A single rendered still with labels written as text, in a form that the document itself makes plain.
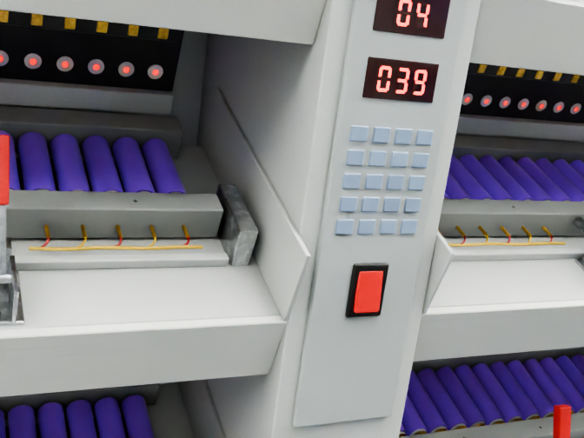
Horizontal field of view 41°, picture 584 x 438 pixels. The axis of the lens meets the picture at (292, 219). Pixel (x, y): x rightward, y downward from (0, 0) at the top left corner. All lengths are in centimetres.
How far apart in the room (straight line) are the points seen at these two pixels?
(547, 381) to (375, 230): 37
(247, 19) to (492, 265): 27
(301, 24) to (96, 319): 19
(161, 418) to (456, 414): 25
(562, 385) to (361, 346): 35
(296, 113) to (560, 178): 32
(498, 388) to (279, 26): 44
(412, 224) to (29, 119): 26
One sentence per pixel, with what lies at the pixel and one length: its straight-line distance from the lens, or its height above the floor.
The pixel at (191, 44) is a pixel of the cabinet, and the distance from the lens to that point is 60.
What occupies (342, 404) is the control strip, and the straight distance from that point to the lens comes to 50.
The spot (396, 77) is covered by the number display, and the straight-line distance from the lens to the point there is 44.
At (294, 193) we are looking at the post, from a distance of 45.
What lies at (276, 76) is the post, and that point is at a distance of 48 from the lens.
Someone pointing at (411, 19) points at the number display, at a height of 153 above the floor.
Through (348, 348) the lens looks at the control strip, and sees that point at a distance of 48.
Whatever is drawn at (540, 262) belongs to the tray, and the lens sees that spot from 61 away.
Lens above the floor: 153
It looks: 15 degrees down
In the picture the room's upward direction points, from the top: 8 degrees clockwise
